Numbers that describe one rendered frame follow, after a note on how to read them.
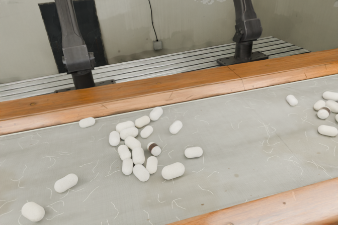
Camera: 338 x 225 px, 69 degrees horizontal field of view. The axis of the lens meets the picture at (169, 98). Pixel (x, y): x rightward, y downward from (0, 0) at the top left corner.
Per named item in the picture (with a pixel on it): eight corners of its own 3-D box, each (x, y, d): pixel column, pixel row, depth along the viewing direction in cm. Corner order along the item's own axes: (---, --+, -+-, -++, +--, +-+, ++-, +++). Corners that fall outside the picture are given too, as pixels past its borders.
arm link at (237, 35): (263, 25, 89) (253, 22, 93) (242, 29, 86) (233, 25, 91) (261, 42, 92) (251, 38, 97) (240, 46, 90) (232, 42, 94)
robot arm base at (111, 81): (113, 68, 77) (110, 60, 83) (46, 80, 72) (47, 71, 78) (117, 90, 82) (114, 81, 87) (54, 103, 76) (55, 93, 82)
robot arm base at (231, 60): (272, 38, 93) (260, 34, 99) (226, 47, 88) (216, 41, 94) (269, 58, 97) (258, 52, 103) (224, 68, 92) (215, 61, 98)
